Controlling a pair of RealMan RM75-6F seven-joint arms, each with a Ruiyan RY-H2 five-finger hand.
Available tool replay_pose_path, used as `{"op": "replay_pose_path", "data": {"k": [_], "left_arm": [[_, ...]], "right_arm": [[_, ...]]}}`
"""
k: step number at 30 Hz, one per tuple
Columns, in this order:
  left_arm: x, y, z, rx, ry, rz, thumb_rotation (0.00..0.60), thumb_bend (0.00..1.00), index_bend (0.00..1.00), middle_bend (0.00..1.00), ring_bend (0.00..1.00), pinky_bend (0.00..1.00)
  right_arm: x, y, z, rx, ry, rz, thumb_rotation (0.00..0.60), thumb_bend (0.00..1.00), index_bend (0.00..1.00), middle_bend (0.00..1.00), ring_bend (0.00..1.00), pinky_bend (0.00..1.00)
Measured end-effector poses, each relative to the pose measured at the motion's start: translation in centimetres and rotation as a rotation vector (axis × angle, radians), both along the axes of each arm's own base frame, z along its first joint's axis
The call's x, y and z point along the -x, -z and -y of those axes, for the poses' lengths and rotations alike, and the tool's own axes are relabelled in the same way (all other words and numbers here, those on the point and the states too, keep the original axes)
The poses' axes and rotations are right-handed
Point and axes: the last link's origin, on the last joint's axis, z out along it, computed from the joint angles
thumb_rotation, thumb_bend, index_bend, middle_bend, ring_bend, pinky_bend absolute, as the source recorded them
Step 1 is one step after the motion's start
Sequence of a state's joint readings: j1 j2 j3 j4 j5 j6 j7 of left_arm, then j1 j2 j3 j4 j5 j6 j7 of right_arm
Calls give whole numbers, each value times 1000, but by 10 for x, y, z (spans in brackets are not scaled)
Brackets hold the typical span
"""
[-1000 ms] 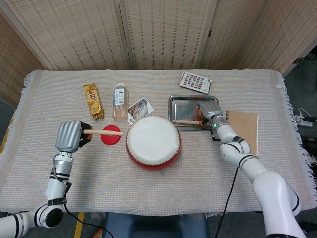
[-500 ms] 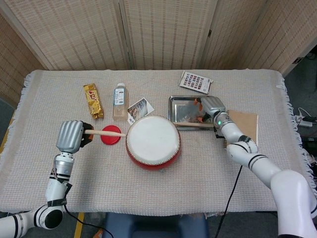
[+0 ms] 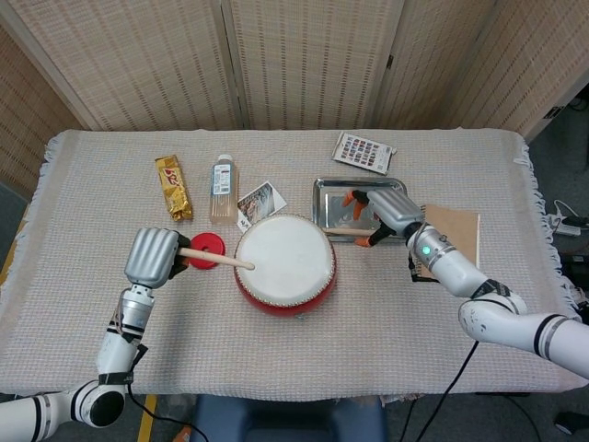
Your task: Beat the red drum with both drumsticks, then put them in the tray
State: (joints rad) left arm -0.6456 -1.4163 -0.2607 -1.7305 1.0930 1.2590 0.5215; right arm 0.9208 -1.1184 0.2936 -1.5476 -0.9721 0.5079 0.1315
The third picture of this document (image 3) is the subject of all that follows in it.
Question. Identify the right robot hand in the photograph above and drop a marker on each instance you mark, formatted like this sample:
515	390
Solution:
398	212

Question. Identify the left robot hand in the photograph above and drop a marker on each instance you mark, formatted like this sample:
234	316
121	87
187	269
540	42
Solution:
149	255

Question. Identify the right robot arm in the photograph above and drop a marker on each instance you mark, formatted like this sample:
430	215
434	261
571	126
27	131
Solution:
497	317

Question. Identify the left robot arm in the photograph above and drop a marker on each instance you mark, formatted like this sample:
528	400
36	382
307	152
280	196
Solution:
115	350

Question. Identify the metal tray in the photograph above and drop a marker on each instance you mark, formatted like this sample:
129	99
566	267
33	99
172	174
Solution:
329	207

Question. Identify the red and white drum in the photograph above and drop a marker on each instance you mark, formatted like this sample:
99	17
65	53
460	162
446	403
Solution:
283	276

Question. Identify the brown spiral notebook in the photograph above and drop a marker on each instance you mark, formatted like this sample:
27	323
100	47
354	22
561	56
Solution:
453	230

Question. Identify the red plastic disc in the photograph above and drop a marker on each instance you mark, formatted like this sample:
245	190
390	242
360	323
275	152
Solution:
214	241

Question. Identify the nail sticker pack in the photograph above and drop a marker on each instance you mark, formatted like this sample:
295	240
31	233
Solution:
363	153

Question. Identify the gold snack bar wrapper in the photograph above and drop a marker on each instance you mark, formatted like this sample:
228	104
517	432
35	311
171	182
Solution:
174	189

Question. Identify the beige woven tablecloth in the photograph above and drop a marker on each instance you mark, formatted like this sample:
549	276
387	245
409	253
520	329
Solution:
92	193

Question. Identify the clear plastic bottle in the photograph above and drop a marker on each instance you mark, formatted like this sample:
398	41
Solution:
224	193

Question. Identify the small white tag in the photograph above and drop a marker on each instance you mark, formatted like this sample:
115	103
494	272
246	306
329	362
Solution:
242	224

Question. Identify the printed photo card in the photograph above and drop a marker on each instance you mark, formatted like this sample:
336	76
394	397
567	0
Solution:
262	200

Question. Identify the white power strip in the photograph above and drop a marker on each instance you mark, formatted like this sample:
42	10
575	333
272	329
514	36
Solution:
569	226

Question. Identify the woven folding screen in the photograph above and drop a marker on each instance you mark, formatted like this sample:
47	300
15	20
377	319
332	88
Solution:
303	64

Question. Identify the orange packet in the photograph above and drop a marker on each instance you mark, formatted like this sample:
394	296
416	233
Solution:
185	432

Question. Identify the blue padded seat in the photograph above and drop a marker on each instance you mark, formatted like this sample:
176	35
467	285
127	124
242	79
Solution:
285	419

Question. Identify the black wall device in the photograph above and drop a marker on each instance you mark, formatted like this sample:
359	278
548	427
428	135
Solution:
554	112

